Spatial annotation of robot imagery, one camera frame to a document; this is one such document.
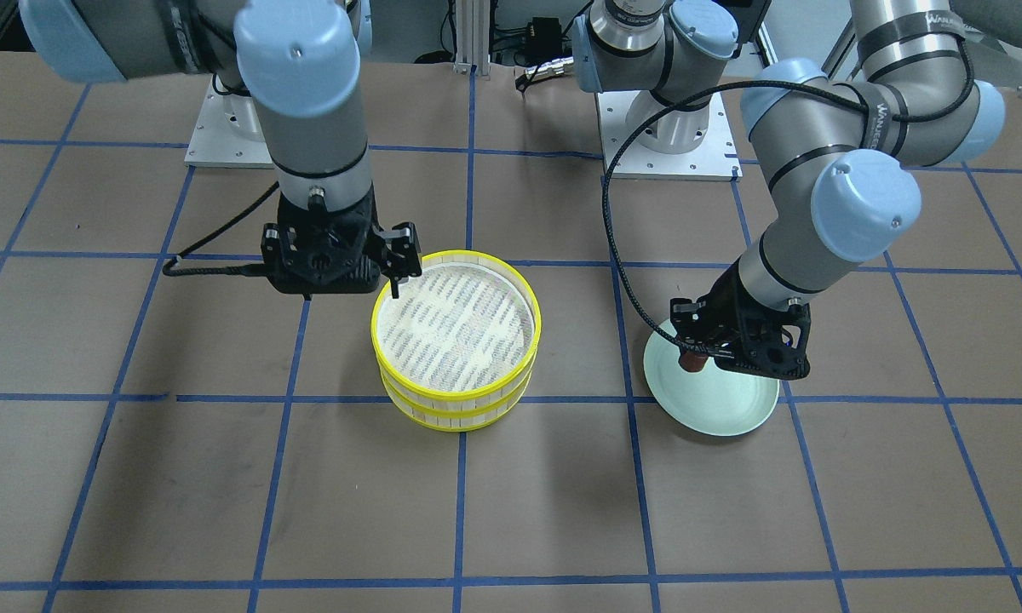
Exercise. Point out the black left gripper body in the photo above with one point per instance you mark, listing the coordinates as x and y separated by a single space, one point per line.
726 304

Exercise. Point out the light green plate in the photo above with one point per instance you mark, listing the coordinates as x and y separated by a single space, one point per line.
712 401

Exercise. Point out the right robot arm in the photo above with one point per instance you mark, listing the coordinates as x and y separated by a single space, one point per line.
298 63

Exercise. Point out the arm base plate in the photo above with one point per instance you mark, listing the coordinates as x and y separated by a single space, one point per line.
680 146
227 134

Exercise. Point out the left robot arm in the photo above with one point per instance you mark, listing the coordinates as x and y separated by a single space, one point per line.
835 155

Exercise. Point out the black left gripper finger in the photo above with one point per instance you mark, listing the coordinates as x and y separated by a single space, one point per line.
697 346

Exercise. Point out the yellow steamer tray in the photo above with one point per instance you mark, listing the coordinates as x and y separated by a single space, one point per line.
468 326
457 415

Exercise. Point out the dark red bun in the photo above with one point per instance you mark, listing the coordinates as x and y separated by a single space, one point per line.
692 362

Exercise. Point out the aluminium frame post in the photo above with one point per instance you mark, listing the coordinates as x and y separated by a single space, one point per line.
472 37

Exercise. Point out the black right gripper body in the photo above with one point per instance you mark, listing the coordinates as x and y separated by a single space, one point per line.
403 248

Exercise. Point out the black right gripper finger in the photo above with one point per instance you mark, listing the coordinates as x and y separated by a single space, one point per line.
394 280

